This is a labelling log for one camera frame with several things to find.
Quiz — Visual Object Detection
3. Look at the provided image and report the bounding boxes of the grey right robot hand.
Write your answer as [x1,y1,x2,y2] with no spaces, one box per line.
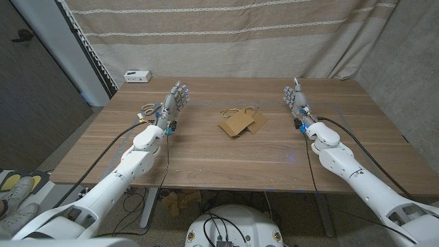
[283,77,318,127]

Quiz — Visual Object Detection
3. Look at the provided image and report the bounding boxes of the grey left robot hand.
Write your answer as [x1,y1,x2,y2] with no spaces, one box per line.
[154,81,191,128]

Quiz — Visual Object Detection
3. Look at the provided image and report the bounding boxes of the grey scissors with tan handles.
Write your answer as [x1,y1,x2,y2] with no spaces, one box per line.
[141,102,165,117]

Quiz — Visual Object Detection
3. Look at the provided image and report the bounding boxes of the grey tape outline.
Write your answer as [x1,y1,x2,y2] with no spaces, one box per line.
[101,100,394,195]

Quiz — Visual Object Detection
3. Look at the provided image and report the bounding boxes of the white power strip box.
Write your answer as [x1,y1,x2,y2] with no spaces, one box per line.
[123,70,153,84]

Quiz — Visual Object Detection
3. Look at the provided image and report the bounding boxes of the beige striped curtain backdrop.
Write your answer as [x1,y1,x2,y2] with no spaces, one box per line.
[63,0,401,89]

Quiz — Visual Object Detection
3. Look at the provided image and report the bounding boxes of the black triangle-patterned trim strip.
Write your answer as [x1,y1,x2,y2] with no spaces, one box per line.
[56,0,119,99]

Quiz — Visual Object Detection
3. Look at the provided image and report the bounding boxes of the brown cardboard scraps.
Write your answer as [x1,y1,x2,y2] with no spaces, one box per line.
[161,190,203,217]

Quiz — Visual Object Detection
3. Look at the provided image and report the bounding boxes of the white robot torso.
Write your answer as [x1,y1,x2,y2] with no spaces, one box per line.
[185,204,285,247]

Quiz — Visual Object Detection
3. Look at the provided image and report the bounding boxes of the white sneaker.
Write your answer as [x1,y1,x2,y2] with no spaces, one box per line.
[0,176,35,215]
[0,202,40,237]

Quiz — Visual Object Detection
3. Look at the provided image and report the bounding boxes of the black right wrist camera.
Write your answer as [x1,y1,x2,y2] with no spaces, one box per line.
[294,117,308,134]

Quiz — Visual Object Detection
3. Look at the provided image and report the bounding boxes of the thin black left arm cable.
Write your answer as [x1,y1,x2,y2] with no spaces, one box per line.
[92,132,171,238]

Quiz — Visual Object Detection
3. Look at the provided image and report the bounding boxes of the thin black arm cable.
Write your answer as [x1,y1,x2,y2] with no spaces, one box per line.
[302,132,418,245]
[92,132,171,238]

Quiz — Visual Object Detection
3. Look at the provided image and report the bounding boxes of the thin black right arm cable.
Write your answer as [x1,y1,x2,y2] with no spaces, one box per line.
[302,132,418,245]

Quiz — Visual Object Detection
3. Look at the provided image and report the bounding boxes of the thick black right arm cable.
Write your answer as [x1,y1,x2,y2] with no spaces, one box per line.
[317,116,414,200]

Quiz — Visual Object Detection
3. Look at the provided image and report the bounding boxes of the dark door handle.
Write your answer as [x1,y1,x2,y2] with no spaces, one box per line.
[12,29,35,44]

